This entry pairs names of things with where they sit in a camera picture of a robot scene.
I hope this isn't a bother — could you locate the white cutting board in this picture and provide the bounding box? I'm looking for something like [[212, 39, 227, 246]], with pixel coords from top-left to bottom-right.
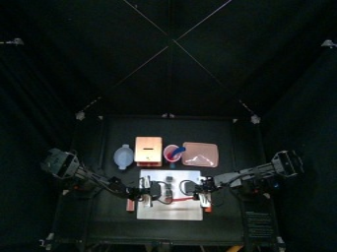
[[135, 169, 204, 221]]

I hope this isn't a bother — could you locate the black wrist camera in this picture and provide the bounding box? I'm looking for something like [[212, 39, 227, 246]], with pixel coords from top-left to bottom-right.
[[147, 181, 163, 197], [183, 180, 199, 195]]

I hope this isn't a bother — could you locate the white label sticker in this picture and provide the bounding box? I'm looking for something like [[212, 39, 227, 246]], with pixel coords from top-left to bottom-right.
[[243, 211, 274, 240]]

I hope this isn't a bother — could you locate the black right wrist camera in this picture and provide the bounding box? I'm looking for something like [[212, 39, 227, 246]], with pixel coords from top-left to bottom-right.
[[183, 180, 199, 195]]

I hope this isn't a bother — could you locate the wooden box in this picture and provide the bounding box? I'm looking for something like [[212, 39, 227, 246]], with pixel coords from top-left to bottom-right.
[[133, 136, 163, 167]]

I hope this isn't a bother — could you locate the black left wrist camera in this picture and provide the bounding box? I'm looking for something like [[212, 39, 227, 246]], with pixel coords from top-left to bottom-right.
[[147, 181, 163, 197]]

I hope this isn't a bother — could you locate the thin white cord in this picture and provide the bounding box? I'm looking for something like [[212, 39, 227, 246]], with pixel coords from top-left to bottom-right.
[[121, 0, 258, 119], [79, 0, 232, 115]]

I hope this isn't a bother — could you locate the red plastic cup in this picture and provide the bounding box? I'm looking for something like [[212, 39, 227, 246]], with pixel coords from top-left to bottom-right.
[[162, 144, 182, 163]]

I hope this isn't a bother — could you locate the grey table leg bracket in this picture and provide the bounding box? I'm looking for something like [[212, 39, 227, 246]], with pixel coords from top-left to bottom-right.
[[274, 236, 287, 252], [39, 232, 56, 252]]

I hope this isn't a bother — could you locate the pink plastic tray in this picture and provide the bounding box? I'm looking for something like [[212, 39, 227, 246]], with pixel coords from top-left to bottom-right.
[[180, 141, 219, 168]]

